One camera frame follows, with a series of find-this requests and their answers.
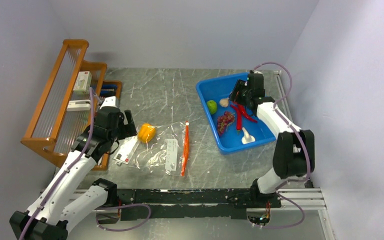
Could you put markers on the white flat device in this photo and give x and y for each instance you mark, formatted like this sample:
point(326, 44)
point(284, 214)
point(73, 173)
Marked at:
point(78, 105)

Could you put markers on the blue marker pens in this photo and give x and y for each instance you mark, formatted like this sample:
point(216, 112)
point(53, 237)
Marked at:
point(108, 90)

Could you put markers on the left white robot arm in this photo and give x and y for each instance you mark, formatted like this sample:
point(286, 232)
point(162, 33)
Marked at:
point(52, 216)

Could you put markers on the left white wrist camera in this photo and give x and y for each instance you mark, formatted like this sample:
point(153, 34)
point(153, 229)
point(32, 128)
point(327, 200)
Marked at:
point(111, 101)

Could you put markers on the green fake fruit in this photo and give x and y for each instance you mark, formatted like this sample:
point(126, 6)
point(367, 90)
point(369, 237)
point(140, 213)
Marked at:
point(212, 106)

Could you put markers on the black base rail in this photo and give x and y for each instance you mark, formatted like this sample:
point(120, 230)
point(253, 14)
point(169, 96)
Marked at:
point(193, 203)

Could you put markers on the white box with red label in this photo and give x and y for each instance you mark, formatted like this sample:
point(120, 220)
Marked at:
point(82, 83)

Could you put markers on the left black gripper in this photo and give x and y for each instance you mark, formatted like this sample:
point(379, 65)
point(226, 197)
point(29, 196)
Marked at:
point(128, 129)

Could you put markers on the fake garlic bulb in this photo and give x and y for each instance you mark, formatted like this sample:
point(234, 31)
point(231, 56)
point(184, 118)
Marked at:
point(224, 102)

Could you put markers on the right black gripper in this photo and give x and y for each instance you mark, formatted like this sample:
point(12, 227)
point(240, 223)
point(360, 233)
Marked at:
point(240, 85)

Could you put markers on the fake mushroom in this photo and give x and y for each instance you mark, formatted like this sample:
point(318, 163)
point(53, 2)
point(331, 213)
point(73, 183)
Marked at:
point(247, 138)

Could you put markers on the orange wooden rack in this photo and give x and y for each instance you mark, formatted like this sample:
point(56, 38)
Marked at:
point(53, 129)

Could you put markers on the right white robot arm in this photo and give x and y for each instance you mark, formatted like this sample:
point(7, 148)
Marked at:
point(294, 153)

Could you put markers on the yellow fake bell pepper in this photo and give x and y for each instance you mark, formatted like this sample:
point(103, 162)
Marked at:
point(146, 133)

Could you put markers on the red fake chili pepper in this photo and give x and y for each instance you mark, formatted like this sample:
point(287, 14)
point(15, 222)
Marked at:
point(244, 113)

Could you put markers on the white blister pack card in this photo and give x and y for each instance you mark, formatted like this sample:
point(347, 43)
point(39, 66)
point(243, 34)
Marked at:
point(126, 150)

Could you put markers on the red fake grape bunch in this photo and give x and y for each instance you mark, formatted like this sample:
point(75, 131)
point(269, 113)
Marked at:
point(224, 121)

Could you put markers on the clear zip top bag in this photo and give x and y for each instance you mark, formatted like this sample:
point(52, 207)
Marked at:
point(168, 152)

